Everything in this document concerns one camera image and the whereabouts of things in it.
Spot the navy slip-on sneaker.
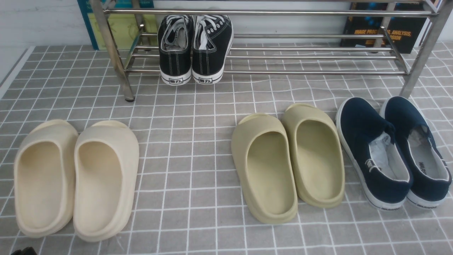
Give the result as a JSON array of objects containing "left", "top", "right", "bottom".
[
  {"left": 336, "top": 97, "right": 414, "bottom": 210},
  {"left": 380, "top": 96, "right": 452, "bottom": 209}
]

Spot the stainless steel shoe rack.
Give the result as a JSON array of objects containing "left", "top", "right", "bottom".
[{"left": 90, "top": 0, "right": 452, "bottom": 102}]

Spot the left olive foam slipper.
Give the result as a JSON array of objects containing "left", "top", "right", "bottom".
[{"left": 231, "top": 113, "right": 298, "bottom": 224}]

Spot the olive foam slipper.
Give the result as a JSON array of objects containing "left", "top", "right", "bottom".
[
  {"left": 281, "top": 103, "right": 345, "bottom": 208},
  {"left": 231, "top": 113, "right": 298, "bottom": 224}
]

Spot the grey checked floor cloth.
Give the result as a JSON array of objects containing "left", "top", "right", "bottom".
[{"left": 0, "top": 45, "right": 452, "bottom": 255}]

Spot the right olive foam slipper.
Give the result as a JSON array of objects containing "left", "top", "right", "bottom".
[{"left": 281, "top": 103, "right": 345, "bottom": 208}]

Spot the right black canvas sneaker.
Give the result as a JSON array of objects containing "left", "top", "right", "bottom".
[{"left": 191, "top": 15, "right": 234, "bottom": 85}]

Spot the black canvas sneaker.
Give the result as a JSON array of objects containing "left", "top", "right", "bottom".
[
  {"left": 191, "top": 15, "right": 234, "bottom": 85},
  {"left": 157, "top": 15, "right": 194, "bottom": 86}
]

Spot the left black canvas sneaker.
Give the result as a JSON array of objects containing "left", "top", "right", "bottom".
[{"left": 157, "top": 15, "right": 194, "bottom": 86}]

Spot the right cream foam slipper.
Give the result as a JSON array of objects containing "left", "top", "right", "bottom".
[{"left": 73, "top": 120, "right": 139, "bottom": 242}]

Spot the cream foam slipper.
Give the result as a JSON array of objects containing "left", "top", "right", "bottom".
[
  {"left": 73, "top": 120, "right": 139, "bottom": 242},
  {"left": 13, "top": 119, "right": 78, "bottom": 238}
]

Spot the blue and yellow book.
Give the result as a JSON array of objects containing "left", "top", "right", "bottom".
[{"left": 77, "top": 0, "right": 157, "bottom": 50}]

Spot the left cream foam slipper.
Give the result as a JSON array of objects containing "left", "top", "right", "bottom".
[{"left": 13, "top": 119, "right": 78, "bottom": 238}]

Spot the black image processing book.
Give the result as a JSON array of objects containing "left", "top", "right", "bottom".
[{"left": 340, "top": 2, "right": 426, "bottom": 54}]

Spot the black object at corner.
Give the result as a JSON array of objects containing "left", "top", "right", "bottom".
[{"left": 10, "top": 247, "right": 37, "bottom": 255}]

